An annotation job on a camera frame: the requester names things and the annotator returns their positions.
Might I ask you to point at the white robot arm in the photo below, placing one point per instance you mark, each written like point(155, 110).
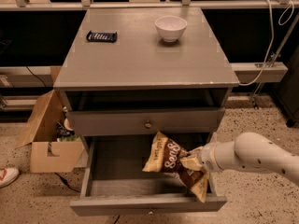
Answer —
point(249, 152)

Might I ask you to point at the closed grey upper drawer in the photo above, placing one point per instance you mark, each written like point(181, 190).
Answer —
point(130, 122)

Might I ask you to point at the open grey lower drawer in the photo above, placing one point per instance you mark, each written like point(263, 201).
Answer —
point(114, 183)

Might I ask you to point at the white ceramic bowl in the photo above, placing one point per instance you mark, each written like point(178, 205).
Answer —
point(170, 28)

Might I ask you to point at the items inside cardboard box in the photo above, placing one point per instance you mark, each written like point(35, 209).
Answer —
point(64, 130)

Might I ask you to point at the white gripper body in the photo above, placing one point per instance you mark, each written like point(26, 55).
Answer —
point(206, 158)

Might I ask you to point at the brown yellow chip bag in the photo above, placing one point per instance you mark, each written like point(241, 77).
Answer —
point(165, 158)

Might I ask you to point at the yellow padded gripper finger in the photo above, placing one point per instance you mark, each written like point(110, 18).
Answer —
point(196, 151)
point(192, 162)

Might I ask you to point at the white red sneaker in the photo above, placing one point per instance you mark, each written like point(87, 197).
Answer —
point(8, 175)

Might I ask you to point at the open cardboard box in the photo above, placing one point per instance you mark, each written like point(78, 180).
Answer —
point(48, 155)

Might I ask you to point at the grey wooden drawer cabinet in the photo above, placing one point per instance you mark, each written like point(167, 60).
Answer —
point(140, 71)

